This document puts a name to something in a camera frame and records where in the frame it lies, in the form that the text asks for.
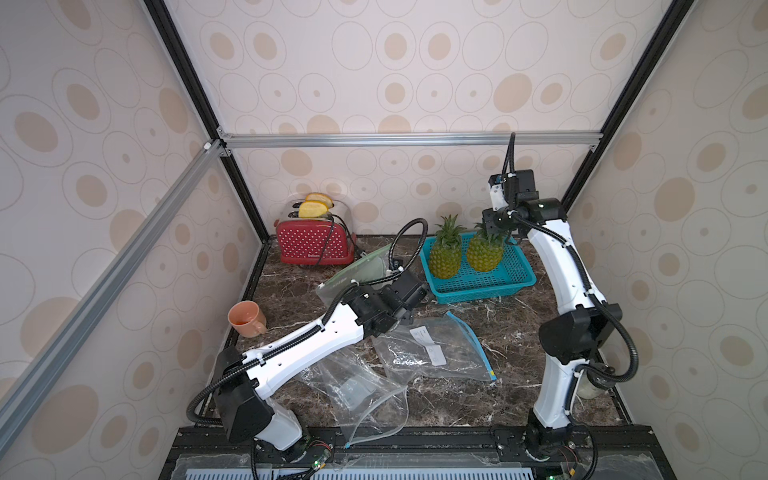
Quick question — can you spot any clear zip bag green seal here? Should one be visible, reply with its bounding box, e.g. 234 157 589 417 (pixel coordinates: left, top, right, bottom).
315 244 391 307

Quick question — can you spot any clear zip bag blue slider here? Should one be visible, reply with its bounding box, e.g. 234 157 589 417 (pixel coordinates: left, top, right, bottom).
373 312 496 383

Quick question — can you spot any yellow pineapple green crown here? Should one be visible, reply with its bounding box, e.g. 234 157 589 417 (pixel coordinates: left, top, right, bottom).
428 215 464 280

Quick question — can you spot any clear zip bag white seal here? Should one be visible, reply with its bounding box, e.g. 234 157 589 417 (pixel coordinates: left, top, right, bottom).
299 347 409 448

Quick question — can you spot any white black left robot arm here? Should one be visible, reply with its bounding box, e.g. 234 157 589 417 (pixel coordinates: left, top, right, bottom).
186 218 428 452

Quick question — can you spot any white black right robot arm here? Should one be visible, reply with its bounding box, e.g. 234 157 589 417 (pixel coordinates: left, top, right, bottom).
482 135 639 461

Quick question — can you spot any red polka dot toaster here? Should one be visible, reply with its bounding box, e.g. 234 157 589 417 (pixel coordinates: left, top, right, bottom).
274 198 356 266

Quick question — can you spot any teal plastic basket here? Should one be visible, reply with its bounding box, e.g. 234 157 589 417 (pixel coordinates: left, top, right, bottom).
419 233 536 304

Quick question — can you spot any yellow toast slice front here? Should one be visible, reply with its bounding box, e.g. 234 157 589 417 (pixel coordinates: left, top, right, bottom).
298 200 329 219

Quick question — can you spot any yellow toast slice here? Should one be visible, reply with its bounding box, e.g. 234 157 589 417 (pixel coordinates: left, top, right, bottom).
298 200 329 219
305 192 334 209

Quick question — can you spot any pink ceramic mug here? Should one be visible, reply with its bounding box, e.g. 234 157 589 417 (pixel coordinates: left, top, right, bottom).
227 300 267 338

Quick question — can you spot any yellow toast slice back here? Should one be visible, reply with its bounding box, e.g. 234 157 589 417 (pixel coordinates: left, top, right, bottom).
305 192 334 209

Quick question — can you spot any small glass bottle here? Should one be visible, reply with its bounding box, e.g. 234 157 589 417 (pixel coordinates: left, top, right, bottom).
576 377 605 400

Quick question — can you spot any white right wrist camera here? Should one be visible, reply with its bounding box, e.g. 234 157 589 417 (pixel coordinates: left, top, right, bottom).
488 174 508 211

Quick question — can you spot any black toaster power cable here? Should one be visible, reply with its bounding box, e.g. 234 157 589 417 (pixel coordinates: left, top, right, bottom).
314 213 365 266

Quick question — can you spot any aluminium frame bar back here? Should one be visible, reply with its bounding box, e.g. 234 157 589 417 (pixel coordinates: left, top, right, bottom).
222 130 603 150

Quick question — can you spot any aluminium frame bar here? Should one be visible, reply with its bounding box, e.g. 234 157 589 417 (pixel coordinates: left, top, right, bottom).
1 139 224 454
222 130 603 150

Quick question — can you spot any aluminium frame bar left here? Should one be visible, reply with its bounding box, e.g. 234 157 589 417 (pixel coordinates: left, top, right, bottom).
1 139 224 454

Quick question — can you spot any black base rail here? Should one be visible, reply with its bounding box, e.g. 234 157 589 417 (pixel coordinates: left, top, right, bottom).
160 425 675 479

